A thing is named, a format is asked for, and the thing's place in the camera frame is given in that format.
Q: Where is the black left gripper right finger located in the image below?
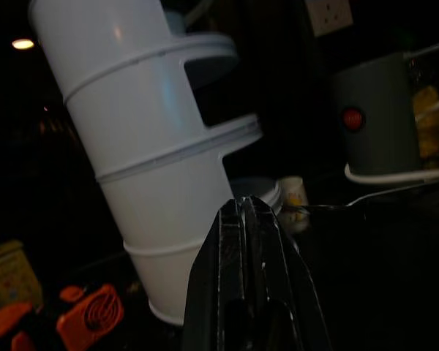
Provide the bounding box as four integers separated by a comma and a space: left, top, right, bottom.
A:
241, 195, 332, 351

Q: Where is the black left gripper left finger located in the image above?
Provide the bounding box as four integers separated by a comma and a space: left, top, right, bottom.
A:
184, 198, 247, 351

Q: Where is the small printed white cup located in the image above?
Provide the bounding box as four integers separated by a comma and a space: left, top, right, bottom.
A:
279, 175, 309, 233

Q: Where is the silver metal spoon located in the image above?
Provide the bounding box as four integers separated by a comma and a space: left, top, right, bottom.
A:
299, 181, 439, 215

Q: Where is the orange black power tool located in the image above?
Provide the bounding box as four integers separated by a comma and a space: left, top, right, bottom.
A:
0, 283, 125, 351

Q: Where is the white tiered round rack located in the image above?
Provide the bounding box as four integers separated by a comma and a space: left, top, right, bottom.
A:
27, 0, 283, 326

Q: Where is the grey appliance with red button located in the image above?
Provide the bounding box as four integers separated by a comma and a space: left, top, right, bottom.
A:
329, 50, 439, 186

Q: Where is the yellow tin box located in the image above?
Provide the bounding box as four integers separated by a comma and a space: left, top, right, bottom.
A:
0, 239, 44, 312

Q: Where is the yellow food packet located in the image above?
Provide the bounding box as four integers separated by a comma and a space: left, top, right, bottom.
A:
412, 84, 439, 160

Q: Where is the white cable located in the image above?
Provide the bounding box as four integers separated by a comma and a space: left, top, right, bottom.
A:
413, 91, 439, 121

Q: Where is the white wall socket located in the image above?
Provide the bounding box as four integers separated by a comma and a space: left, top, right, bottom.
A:
303, 0, 354, 37

